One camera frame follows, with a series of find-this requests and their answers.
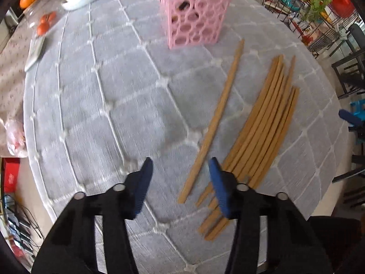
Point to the pink perforated plastic basket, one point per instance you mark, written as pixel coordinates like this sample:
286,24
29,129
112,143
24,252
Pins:
194,20

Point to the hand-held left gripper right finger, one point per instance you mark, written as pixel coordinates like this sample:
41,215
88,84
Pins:
221,188

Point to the single wooden chopstick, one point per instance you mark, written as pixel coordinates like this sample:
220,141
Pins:
225,94

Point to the blue plastic stool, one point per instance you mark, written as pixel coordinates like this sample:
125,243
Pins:
360,111

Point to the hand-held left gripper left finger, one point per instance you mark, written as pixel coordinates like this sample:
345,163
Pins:
142,188

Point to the crumpled clear plastic bag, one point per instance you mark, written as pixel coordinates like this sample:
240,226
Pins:
15,141

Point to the floral cabinet cover cloth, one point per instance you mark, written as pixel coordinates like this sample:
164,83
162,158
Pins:
11,77

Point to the red plastic bag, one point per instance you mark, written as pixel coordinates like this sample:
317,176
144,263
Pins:
343,4

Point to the black chair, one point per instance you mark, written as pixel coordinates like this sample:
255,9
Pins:
355,48

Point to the group of wooden chopsticks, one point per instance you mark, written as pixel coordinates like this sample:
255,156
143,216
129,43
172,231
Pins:
265,125

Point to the red cardboard box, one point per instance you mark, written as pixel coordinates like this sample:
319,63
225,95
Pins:
10,177

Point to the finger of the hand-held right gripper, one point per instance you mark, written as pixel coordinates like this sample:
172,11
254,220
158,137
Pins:
350,117

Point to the white remote control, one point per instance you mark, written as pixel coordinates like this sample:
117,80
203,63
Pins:
35,52

